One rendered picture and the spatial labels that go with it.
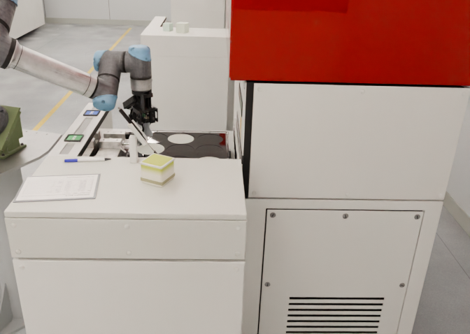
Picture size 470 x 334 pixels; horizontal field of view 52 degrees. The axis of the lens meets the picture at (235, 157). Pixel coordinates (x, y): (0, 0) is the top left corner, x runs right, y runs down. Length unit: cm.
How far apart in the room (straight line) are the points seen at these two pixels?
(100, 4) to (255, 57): 848
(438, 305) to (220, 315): 147
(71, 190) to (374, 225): 101
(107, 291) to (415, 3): 119
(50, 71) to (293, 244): 99
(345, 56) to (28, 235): 102
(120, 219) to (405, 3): 99
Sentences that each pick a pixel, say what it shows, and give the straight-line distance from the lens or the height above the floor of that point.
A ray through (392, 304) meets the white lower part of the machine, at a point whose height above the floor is 37.
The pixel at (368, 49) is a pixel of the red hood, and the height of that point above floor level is 133.
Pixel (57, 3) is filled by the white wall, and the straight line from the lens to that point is 1007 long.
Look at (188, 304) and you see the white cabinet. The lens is 144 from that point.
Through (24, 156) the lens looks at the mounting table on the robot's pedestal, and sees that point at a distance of 204.
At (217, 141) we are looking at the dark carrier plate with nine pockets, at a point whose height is 90.
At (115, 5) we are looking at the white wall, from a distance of 981.
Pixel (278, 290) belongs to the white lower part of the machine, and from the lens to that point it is 187.
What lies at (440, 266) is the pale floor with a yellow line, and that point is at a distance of 297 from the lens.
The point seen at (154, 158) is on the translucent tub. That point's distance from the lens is 141.
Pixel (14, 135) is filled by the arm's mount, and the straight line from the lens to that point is 207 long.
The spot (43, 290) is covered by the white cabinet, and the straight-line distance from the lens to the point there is 148.
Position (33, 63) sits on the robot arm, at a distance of 161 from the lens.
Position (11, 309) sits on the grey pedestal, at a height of 7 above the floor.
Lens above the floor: 162
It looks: 25 degrees down
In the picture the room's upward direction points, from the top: 2 degrees clockwise
